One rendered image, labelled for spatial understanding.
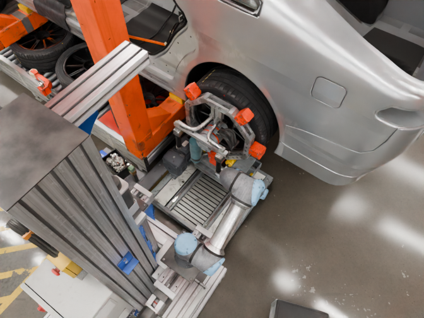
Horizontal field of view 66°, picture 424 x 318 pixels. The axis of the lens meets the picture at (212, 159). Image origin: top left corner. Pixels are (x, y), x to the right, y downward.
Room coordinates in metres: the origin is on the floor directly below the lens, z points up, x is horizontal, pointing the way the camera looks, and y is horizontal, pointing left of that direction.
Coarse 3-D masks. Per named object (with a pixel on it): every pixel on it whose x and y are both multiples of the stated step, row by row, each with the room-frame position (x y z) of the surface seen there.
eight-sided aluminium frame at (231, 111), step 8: (200, 96) 1.49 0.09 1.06; (208, 96) 1.43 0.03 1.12; (192, 104) 1.47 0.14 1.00; (208, 104) 1.40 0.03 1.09; (216, 104) 1.37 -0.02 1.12; (224, 104) 1.38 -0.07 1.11; (192, 112) 1.53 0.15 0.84; (224, 112) 1.32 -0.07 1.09; (232, 112) 1.30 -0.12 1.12; (192, 120) 1.52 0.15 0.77; (232, 120) 1.29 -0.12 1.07; (240, 128) 1.25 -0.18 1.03; (248, 128) 1.27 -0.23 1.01; (248, 136) 1.22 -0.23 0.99; (248, 144) 1.21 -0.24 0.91; (216, 152) 1.35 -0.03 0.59; (232, 152) 1.32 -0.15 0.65; (240, 152) 1.28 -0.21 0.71; (248, 152) 1.20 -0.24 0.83
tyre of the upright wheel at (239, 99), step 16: (208, 80) 1.55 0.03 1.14; (224, 80) 1.52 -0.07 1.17; (240, 80) 1.53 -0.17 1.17; (224, 96) 1.43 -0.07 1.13; (240, 96) 1.40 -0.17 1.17; (256, 96) 1.43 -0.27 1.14; (256, 112) 1.33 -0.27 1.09; (272, 112) 1.39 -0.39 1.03; (256, 128) 1.28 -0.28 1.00; (272, 128) 1.34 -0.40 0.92
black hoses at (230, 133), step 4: (224, 120) 1.36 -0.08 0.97; (220, 128) 1.29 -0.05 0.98; (228, 128) 1.25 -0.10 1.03; (216, 132) 1.25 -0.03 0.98; (220, 132) 1.23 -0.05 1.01; (224, 132) 1.21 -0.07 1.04; (228, 132) 1.20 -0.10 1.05; (232, 132) 1.21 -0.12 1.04; (220, 136) 1.19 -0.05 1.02; (224, 136) 1.18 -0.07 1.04; (228, 136) 1.18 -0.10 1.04; (232, 136) 1.19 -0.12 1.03; (228, 140) 1.16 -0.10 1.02; (232, 140) 1.17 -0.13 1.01; (236, 140) 1.18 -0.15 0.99; (228, 144) 1.14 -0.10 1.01; (232, 144) 1.15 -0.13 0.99; (236, 144) 1.16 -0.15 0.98; (228, 148) 1.13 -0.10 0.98; (232, 148) 1.13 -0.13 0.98
